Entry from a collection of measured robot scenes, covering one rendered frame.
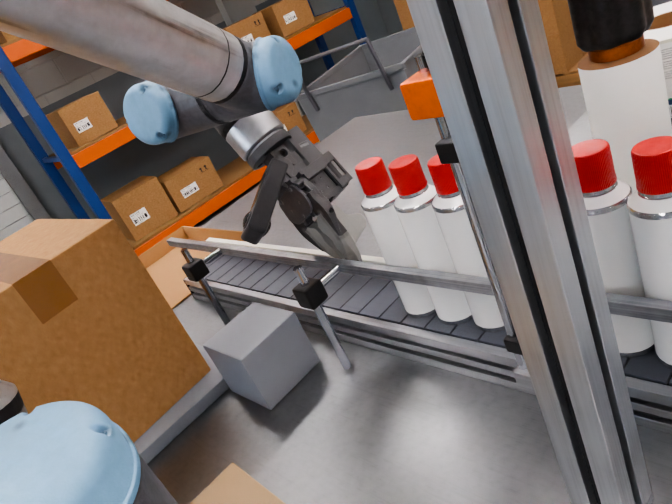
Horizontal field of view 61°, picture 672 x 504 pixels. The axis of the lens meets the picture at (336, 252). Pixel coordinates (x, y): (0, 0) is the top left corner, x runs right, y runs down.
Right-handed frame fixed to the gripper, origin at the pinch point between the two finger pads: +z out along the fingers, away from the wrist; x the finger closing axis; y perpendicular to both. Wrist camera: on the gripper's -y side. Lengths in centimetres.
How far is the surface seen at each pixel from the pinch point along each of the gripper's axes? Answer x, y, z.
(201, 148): 379, 193, -152
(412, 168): -22.7, -0.8, -3.6
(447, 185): -25.7, -1.5, 0.0
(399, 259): -12.5, -2.4, 3.2
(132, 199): 314, 92, -125
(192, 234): 70, 13, -30
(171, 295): 53, -7, -19
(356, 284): 5.4, 1.4, 3.1
